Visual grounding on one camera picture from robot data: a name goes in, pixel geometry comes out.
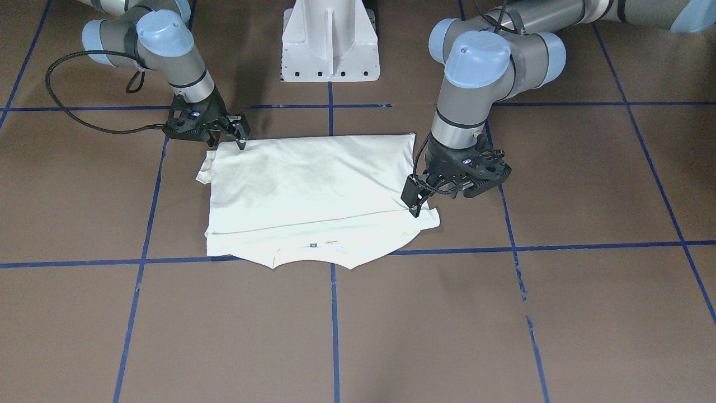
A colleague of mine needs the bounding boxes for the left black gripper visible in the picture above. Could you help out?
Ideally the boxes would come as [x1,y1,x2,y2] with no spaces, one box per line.
[401,134,512,217]

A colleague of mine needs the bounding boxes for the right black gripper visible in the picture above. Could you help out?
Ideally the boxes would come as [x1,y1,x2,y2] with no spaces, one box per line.
[163,88,251,150]

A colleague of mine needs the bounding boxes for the cream long-sleeve printed shirt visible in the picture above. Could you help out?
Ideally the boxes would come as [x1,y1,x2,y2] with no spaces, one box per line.
[196,133,440,269]

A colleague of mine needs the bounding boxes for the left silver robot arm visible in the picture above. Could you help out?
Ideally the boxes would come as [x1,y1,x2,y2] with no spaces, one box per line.
[401,1,715,217]

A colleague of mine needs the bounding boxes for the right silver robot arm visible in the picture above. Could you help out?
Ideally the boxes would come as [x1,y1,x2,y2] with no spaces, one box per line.
[82,1,251,149]

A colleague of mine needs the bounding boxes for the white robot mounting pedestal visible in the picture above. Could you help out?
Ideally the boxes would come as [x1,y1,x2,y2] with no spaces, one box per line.
[280,1,380,83]

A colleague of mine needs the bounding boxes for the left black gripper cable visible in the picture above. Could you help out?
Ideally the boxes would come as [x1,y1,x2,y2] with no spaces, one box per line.
[473,0,526,34]

